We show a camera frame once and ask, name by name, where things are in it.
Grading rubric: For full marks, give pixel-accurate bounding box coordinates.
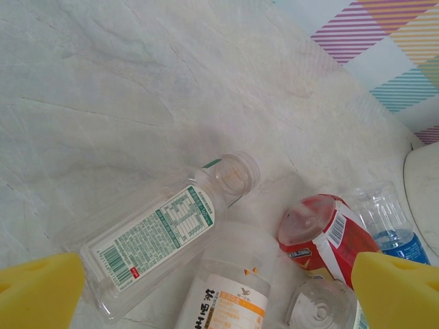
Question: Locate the long ribbed blue label bottle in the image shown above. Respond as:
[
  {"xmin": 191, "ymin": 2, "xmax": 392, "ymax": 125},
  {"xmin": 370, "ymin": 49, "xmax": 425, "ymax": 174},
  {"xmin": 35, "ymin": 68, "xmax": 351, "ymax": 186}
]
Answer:
[{"xmin": 346, "ymin": 180, "xmax": 431, "ymax": 267}]

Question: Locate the orange-red sleeve bottle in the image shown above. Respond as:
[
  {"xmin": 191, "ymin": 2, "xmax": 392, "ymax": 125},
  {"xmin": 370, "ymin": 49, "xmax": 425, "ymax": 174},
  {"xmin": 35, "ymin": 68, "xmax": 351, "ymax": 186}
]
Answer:
[{"xmin": 276, "ymin": 193, "xmax": 381, "ymax": 292}]

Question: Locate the square white orange label bottle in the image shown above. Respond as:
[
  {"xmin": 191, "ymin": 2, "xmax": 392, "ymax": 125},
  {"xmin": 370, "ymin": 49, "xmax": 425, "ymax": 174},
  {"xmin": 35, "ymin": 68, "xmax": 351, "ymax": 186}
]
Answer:
[{"xmin": 174, "ymin": 221, "xmax": 287, "ymax": 329}]

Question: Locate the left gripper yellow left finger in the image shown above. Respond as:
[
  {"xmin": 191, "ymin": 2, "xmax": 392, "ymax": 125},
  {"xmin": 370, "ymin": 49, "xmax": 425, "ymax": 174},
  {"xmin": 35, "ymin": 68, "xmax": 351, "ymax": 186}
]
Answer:
[{"xmin": 0, "ymin": 252, "xmax": 86, "ymax": 329}]

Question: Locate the red cap red label bottle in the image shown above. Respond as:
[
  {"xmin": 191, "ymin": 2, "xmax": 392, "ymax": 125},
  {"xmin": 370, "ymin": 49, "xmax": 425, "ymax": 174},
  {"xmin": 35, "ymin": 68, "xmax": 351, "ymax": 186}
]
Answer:
[{"xmin": 283, "ymin": 279, "xmax": 370, "ymax": 329}]

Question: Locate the small clear white label bottle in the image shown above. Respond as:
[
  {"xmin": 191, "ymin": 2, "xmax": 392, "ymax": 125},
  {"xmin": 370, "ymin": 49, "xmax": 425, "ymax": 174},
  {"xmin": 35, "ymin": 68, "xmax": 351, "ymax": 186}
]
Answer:
[{"xmin": 51, "ymin": 150, "xmax": 262, "ymax": 325}]

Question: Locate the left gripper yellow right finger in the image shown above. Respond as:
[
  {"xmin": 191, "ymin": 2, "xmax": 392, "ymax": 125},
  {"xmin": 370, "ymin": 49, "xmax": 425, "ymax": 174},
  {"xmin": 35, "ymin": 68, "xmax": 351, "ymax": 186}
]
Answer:
[{"xmin": 352, "ymin": 252, "xmax": 439, "ymax": 329}]

